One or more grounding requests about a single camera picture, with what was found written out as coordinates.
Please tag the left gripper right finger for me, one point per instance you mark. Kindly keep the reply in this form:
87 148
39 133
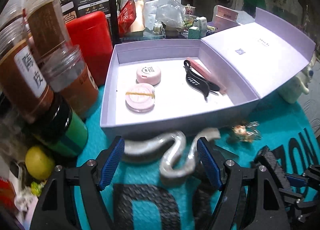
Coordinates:
264 207

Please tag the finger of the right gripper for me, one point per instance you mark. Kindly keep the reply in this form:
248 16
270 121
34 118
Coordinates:
296 180
312 173

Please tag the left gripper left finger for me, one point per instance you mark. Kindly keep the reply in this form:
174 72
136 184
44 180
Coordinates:
56 208

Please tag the pearl white large hair clip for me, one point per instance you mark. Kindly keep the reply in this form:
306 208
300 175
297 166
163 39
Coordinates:
168 147

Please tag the black hair claw clip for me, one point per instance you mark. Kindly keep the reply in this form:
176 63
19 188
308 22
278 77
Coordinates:
199 83

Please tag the pink lipstick tube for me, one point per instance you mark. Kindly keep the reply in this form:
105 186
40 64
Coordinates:
200 70

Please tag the pink round compact gold stripe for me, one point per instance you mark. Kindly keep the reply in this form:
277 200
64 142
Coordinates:
140 98

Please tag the pink round compact with label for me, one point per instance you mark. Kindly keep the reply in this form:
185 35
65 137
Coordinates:
148 74

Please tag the yellow green fruit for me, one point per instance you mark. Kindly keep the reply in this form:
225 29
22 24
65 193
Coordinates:
38 164

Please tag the teal bubble mailer mat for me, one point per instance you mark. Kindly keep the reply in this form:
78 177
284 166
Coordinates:
136 198

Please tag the green jar black lid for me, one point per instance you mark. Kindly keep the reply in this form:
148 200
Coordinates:
59 128

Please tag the brown spice jar white label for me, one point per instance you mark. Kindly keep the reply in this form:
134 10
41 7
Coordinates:
21 79

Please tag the lavender open gift box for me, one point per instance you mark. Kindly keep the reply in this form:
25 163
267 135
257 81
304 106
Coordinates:
155 86

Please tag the short clear lid brown jar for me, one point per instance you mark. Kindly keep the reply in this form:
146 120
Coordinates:
68 74

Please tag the green white medicine box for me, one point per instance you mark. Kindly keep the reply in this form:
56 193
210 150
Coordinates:
199 28

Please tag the red cylindrical canister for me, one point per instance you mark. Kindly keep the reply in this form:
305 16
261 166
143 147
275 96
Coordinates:
91 33

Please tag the tall brown spice jar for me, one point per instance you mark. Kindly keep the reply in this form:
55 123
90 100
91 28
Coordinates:
47 26

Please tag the clear crumpled plastic bag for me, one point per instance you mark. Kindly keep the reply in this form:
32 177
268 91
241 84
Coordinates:
171 14

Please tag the red foil snack bag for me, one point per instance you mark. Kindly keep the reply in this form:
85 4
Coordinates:
126 17

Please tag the black snack pouch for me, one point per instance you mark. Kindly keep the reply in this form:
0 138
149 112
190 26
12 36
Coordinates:
73 9

